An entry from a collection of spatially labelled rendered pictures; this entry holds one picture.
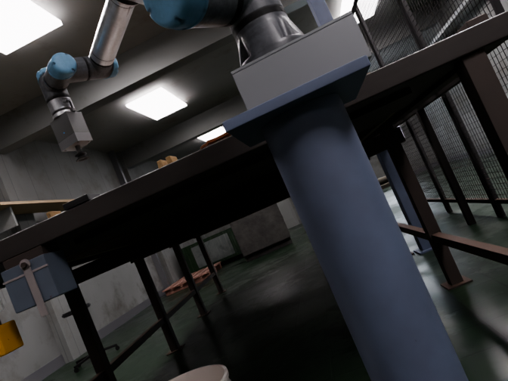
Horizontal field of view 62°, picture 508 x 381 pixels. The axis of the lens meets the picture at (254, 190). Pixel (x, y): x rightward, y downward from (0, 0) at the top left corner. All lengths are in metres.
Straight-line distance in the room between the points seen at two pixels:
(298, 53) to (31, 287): 0.92
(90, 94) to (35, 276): 4.23
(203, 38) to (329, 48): 4.29
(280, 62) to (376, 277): 0.42
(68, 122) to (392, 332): 1.13
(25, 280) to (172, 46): 4.10
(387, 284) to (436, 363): 0.16
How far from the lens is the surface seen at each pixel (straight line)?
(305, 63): 0.79
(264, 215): 7.48
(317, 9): 3.35
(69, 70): 1.44
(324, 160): 0.78
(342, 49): 0.80
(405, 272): 0.82
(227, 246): 9.16
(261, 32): 0.86
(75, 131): 1.47
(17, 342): 1.44
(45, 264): 1.28
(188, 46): 5.08
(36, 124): 5.71
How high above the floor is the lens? 0.70
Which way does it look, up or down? 3 degrees up
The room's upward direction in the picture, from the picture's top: 23 degrees counter-clockwise
